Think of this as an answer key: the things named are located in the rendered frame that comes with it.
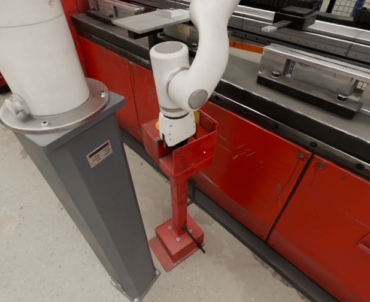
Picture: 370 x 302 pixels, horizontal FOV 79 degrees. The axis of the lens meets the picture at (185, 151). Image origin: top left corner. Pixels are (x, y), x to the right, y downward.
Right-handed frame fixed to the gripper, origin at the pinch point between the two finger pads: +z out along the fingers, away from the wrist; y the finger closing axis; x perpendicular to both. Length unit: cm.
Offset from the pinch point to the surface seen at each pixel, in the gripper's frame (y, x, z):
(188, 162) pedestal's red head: 0.5, 4.8, 1.4
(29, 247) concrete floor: 73, -50, 69
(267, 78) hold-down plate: -33.6, 2.4, -12.5
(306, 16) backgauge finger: -63, -7, -22
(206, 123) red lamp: -9.9, 0.8, -5.7
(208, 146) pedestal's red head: -7.1, 4.8, -0.5
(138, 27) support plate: -10.5, -37.8, -24.4
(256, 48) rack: -181, -122, 58
